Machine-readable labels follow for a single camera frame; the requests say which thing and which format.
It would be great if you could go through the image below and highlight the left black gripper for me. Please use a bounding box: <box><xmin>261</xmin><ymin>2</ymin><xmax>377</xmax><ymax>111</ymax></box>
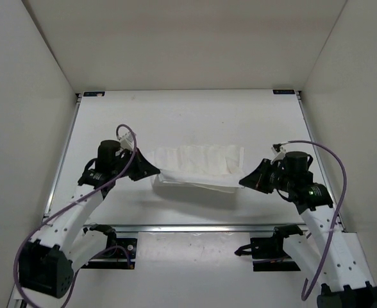
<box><xmin>114</xmin><ymin>144</ymin><xmax>160</xmax><ymax>178</ymax></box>

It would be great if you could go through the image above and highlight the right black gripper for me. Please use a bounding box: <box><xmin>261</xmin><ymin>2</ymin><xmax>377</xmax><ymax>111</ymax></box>
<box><xmin>240</xmin><ymin>159</ymin><xmax>292</xmax><ymax>194</ymax></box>

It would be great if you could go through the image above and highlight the white pleated skirt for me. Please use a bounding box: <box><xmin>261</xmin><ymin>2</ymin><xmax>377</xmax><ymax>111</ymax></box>
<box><xmin>147</xmin><ymin>144</ymin><xmax>244</xmax><ymax>193</ymax></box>

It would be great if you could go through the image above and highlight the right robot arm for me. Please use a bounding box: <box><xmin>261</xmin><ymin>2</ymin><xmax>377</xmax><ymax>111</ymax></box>
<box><xmin>239</xmin><ymin>151</ymin><xmax>377</xmax><ymax>307</ymax></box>

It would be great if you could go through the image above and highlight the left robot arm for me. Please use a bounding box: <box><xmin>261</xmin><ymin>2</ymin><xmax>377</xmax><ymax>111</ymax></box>
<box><xmin>14</xmin><ymin>140</ymin><xmax>160</xmax><ymax>298</ymax></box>

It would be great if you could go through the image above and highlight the right blue table label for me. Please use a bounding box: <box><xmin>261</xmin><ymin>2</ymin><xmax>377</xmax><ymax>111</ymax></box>
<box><xmin>272</xmin><ymin>89</ymin><xmax>295</xmax><ymax>95</ymax></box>

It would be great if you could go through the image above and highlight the blue table label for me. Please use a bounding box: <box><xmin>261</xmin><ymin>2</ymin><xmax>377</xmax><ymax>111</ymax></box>
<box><xmin>272</xmin><ymin>89</ymin><xmax>295</xmax><ymax>95</ymax></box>
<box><xmin>83</xmin><ymin>91</ymin><xmax>105</xmax><ymax>97</ymax></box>

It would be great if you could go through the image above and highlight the left blue table label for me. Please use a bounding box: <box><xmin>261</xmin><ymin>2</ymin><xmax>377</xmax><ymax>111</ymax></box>
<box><xmin>83</xmin><ymin>91</ymin><xmax>105</xmax><ymax>97</ymax></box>

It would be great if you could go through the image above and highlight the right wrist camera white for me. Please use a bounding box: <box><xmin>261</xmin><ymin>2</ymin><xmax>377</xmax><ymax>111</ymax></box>
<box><xmin>271</xmin><ymin>142</ymin><xmax>287</xmax><ymax>164</ymax></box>

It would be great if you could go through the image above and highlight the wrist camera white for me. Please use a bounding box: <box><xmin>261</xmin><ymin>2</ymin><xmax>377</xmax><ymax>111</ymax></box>
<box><xmin>117</xmin><ymin>132</ymin><xmax>135</xmax><ymax>151</ymax></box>
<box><xmin>271</xmin><ymin>142</ymin><xmax>287</xmax><ymax>164</ymax></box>

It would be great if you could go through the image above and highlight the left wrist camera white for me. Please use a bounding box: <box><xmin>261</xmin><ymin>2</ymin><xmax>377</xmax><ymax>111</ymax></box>
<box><xmin>117</xmin><ymin>132</ymin><xmax>135</xmax><ymax>151</ymax></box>

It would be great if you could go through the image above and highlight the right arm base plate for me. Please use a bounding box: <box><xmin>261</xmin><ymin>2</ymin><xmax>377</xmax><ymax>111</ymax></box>
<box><xmin>234</xmin><ymin>224</ymin><xmax>304</xmax><ymax>272</ymax></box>

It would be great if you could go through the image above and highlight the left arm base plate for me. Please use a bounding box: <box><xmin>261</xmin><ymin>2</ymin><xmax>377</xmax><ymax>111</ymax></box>
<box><xmin>82</xmin><ymin>224</ymin><xmax>138</xmax><ymax>270</ymax></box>

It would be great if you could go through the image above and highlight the aluminium table front rail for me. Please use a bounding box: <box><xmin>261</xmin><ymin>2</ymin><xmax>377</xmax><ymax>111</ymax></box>
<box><xmin>40</xmin><ymin>223</ymin><xmax>311</xmax><ymax>234</ymax></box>

